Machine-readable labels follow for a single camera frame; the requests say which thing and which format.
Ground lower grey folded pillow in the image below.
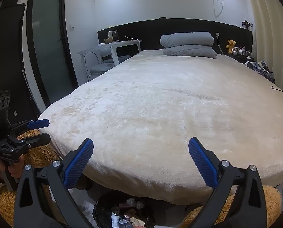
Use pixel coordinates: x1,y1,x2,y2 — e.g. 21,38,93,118
163,45,217,59

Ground grey folded pillow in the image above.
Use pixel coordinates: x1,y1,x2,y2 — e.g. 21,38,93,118
163,45,217,59
160,31,214,48

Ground brown teddy bear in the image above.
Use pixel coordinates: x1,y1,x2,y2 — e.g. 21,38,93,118
226,40,236,54

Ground white side table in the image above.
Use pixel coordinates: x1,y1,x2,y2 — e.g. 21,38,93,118
77,38,142,70

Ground upper grey folded pillow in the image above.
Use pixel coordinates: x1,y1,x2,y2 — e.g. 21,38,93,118
160,31,214,48

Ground black headboard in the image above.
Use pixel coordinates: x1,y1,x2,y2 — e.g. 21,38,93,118
98,19,253,55

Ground frosted glass black-framed door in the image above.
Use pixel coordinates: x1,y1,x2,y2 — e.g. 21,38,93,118
26,0,78,107

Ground white charger cable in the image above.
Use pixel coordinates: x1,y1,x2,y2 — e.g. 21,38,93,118
216,32,226,55

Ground black trash bin with bag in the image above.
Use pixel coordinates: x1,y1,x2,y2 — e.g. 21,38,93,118
92,190,156,227

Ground cream curtain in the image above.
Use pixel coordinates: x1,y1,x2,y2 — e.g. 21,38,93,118
249,0,283,90

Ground small white appliance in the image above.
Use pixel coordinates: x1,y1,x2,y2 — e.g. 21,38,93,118
108,30,119,42

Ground person's left hand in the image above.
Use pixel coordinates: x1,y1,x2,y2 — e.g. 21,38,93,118
0,155,24,180

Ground cream plush bed blanket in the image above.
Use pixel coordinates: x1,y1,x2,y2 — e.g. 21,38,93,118
40,50,283,205

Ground black flat panel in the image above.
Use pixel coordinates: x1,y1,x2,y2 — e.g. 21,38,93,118
0,0,40,124

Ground white headphones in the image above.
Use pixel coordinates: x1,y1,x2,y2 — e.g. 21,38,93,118
232,47,243,55

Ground plaid cloth bundle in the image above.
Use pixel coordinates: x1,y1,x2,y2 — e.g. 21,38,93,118
245,61,275,84

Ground white metal chair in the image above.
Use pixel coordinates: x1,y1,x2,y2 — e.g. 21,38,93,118
84,49,132,82

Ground dark plant decoration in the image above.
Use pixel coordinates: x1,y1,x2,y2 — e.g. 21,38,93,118
242,19,253,30

